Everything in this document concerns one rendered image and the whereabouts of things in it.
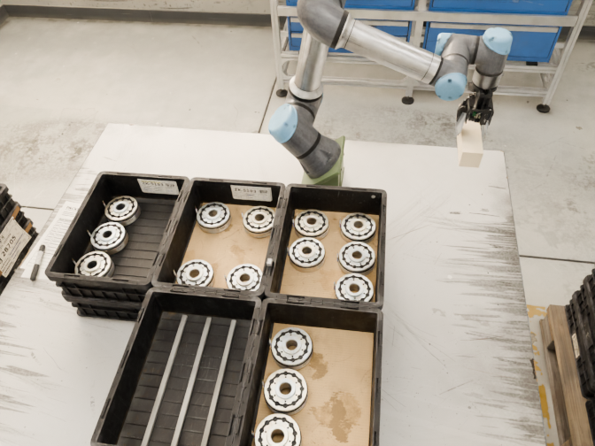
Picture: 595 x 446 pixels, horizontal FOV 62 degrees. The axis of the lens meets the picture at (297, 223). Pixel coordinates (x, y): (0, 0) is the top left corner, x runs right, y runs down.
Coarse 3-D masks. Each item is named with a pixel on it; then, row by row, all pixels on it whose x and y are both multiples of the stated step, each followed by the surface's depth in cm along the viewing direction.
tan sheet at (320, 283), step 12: (336, 216) 153; (372, 216) 152; (336, 228) 150; (324, 240) 147; (336, 240) 147; (336, 252) 144; (288, 264) 143; (324, 264) 142; (336, 264) 142; (288, 276) 140; (300, 276) 140; (312, 276) 139; (324, 276) 139; (336, 276) 139; (372, 276) 139; (288, 288) 137; (300, 288) 137; (312, 288) 137; (324, 288) 137
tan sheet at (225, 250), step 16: (240, 208) 157; (272, 208) 156; (240, 224) 153; (192, 240) 150; (208, 240) 150; (224, 240) 149; (240, 240) 149; (256, 240) 149; (192, 256) 146; (208, 256) 146; (224, 256) 145; (240, 256) 145; (256, 256) 145; (224, 272) 142
